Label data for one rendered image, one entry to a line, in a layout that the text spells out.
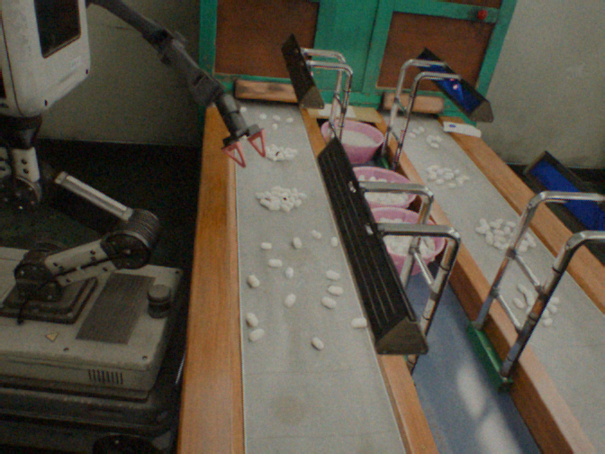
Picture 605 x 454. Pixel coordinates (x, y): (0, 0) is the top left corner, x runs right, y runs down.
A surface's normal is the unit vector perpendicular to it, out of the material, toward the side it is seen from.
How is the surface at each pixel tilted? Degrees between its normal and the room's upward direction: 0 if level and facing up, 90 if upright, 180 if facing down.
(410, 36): 90
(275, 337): 0
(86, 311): 0
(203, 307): 0
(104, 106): 90
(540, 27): 89
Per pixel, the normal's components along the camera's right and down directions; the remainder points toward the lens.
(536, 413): -0.98, -0.04
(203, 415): 0.13, -0.83
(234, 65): 0.13, 0.56
